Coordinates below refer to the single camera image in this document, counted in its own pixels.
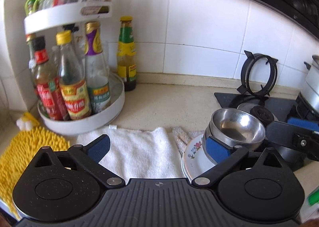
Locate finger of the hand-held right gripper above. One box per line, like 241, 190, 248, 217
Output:
265, 121, 296, 146
287, 117, 319, 131

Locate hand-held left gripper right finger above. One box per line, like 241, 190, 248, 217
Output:
191, 136, 283, 189

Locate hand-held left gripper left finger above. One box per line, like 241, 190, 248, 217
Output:
35, 134, 126, 189

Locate white plate small mixed flowers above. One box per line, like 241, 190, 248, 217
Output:
183, 134, 217, 175

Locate white plate gold rim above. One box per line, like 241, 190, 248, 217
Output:
181, 152, 200, 180

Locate black pan support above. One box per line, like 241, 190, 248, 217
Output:
237, 50, 279, 97
295, 93, 319, 123

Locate steel gas burner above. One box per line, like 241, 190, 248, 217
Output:
237, 103, 278, 125

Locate beige washcloth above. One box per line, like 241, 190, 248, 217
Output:
172, 126, 205, 155

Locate steel pot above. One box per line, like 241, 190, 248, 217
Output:
298, 54, 319, 115

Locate white towel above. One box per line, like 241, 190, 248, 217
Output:
76, 125, 183, 180

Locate white two-tier rotating rack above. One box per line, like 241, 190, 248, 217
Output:
24, 3, 125, 136

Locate black glass gas stove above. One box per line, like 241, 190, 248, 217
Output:
214, 92, 319, 171

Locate green and white bottle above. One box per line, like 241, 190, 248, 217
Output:
299, 187, 319, 222

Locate vinegar bottle yellow cap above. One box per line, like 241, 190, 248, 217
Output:
55, 30, 92, 120

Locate yellow chenille mat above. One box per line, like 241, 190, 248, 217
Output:
0, 127, 70, 217

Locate soy sauce bottle red label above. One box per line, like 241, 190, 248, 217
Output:
32, 36, 70, 121

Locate clear bottle purple label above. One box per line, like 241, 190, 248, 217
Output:
84, 22, 111, 114

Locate yellow green sauce bottle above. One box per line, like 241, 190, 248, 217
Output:
117, 16, 137, 92

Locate clear bottle white cap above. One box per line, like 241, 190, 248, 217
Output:
26, 34, 40, 88

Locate green packet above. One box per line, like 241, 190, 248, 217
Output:
24, 0, 40, 16

